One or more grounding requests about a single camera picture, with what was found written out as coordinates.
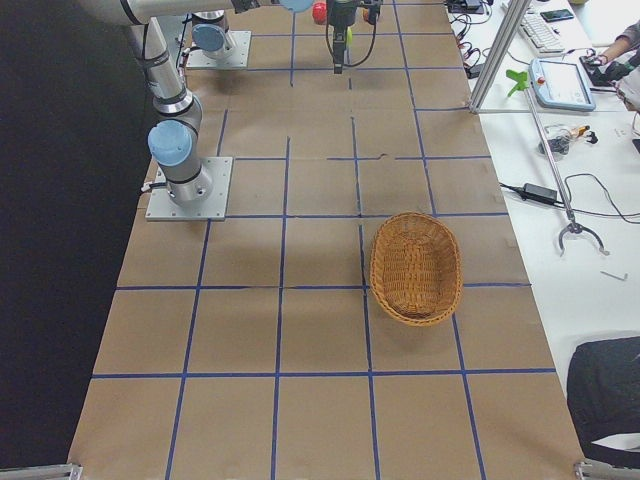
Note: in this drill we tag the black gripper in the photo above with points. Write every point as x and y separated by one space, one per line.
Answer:
341 14

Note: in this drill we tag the green apple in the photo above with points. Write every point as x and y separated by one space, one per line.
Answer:
348 37

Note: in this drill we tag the wicker basket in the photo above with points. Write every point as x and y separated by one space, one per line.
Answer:
416 269

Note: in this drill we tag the reacher grabber tool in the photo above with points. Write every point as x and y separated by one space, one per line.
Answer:
523 84

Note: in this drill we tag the white keyboard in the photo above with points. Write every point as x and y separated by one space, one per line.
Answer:
540 37

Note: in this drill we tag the black smartphone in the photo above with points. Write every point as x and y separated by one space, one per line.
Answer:
556 15

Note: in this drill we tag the teach pendant tablet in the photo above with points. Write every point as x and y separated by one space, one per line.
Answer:
560 85

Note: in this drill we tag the black power adapter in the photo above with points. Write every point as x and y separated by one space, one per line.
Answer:
539 194

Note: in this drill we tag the allen key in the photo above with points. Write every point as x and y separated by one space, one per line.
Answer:
622 278

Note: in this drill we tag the black chair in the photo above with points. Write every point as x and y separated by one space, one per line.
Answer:
603 396

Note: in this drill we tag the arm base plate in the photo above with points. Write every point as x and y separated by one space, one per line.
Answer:
216 49
204 198

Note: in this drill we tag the aluminium frame post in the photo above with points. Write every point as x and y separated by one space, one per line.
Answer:
499 48

